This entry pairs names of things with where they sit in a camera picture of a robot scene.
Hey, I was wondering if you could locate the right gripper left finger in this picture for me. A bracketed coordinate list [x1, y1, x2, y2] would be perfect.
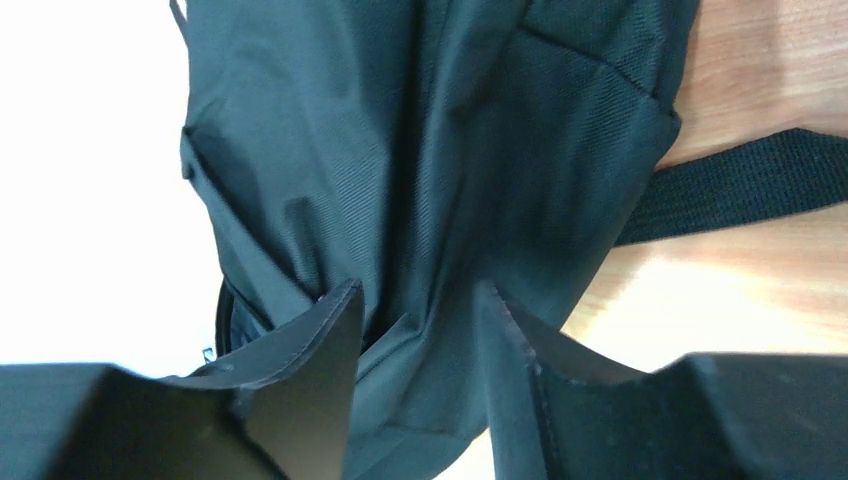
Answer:
[1, 280, 363, 479]

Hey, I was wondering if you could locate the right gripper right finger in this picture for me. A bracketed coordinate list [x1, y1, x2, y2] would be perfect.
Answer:
[474, 283, 847, 480]

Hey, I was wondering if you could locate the black student backpack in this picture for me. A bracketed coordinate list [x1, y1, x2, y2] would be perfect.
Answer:
[171, 1, 847, 479]

